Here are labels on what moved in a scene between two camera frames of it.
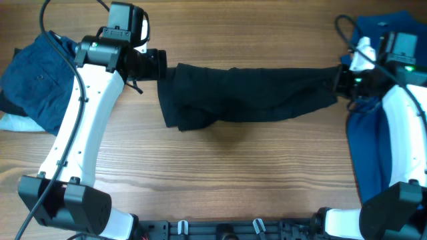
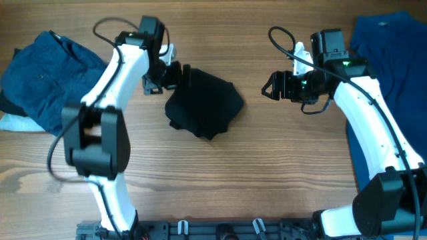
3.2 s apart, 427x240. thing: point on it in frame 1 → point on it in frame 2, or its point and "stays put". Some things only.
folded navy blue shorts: (39, 80) stays put
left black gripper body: (149, 67) → (163, 76)
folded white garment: (18, 123) stays put
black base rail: (229, 230) stays put
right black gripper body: (354, 85) → (300, 88)
